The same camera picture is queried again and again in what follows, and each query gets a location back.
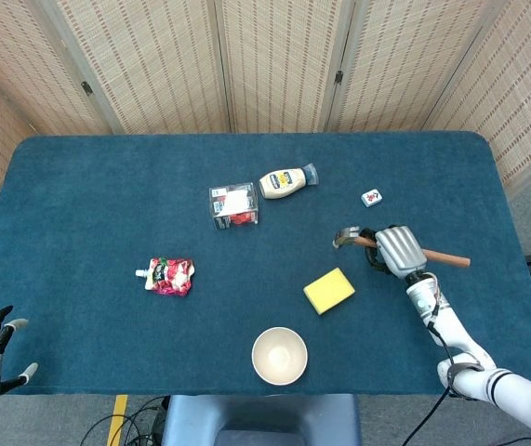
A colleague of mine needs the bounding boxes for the bamboo folding screen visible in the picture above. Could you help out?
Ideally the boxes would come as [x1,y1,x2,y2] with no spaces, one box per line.
[0,0,531,196]

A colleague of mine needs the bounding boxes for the black floor cables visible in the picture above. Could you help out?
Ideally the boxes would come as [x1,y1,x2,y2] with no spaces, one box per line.
[79,395,169,446]

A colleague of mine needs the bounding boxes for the blue table cloth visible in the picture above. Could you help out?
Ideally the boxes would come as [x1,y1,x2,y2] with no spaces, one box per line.
[0,130,531,398]

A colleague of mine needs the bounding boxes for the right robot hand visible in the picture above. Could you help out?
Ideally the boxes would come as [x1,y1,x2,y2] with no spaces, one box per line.
[358,225,428,280]

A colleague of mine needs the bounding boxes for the clear plastic box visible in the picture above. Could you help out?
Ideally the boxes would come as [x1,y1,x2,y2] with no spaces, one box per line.
[208,181,261,231]

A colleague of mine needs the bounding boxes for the wooden handle claw hammer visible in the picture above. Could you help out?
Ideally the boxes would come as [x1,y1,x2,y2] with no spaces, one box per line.
[332,225,471,269]

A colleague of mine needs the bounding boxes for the mayonnaise squeeze bottle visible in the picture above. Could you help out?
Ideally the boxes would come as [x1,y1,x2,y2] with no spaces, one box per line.
[259,163,320,201]

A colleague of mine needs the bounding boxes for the red crumpled drink pouch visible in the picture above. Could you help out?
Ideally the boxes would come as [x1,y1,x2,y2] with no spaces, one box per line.
[135,257,196,297]

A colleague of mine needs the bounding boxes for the cream bowl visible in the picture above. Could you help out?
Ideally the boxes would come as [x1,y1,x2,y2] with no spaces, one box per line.
[251,326,309,387]

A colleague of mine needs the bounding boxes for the yellow sponge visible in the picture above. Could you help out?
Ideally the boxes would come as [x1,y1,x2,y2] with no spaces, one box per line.
[302,267,356,317]

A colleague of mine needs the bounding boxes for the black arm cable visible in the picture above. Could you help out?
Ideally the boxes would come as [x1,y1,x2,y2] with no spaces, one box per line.
[402,300,485,446]

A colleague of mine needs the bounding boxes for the white mahjong tile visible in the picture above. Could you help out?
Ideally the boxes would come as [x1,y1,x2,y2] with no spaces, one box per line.
[360,188,384,208]

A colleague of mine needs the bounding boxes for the yellow floor tape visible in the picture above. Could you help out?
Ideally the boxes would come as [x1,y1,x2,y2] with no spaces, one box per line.
[106,394,129,446]

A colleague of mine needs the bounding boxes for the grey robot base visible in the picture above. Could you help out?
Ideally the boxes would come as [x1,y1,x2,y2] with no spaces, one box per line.
[161,393,363,446]

